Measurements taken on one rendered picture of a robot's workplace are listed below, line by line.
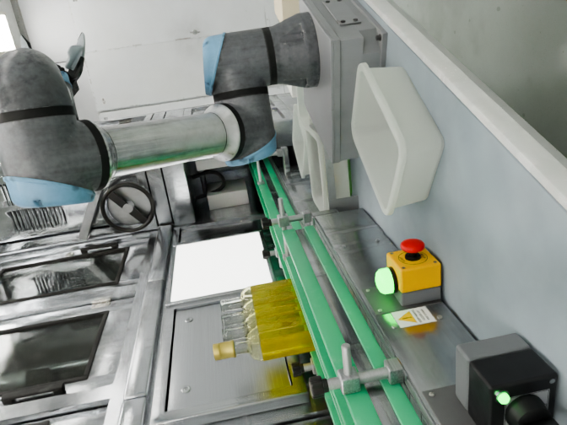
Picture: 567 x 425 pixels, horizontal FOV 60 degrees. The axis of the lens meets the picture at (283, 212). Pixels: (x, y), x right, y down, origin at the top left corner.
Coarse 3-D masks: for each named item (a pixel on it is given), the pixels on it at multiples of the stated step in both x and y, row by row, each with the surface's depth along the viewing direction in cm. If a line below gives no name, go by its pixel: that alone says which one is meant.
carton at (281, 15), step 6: (276, 0) 158; (282, 0) 148; (288, 0) 148; (294, 0) 148; (276, 6) 160; (282, 6) 149; (288, 6) 149; (294, 6) 150; (276, 12) 162; (282, 12) 151; (288, 12) 150; (294, 12) 151; (282, 18) 152
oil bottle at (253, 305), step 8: (272, 296) 115; (280, 296) 115; (288, 296) 114; (296, 296) 114; (248, 304) 113; (256, 304) 112; (264, 304) 112; (272, 304) 112; (280, 304) 111; (288, 304) 111; (248, 312) 111
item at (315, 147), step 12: (312, 132) 127; (312, 144) 138; (312, 156) 139; (312, 168) 140; (324, 168) 125; (312, 180) 142; (324, 180) 125; (312, 192) 143; (324, 192) 126; (324, 204) 127
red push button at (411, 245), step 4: (404, 240) 83; (408, 240) 82; (412, 240) 82; (416, 240) 82; (420, 240) 82; (400, 244) 83; (404, 244) 82; (408, 244) 81; (412, 244) 81; (416, 244) 81; (420, 244) 81; (424, 244) 82; (404, 248) 81; (408, 248) 81; (412, 248) 80; (416, 248) 80; (420, 248) 80; (408, 252) 81; (412, 252) 81; (416, 252) 81; (412, 256) 82
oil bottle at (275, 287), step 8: (280, 280) 121; (288, 280) 120; (248, 288) 119; (256, 288) 119; (264, 288) 118; (272, 288) 118; (280, 288) 117; (288, 288) 117; (240, 296) 118; (248, 296) 116; (256, 296) 116; (264, 296) 116; (240, 304) 117
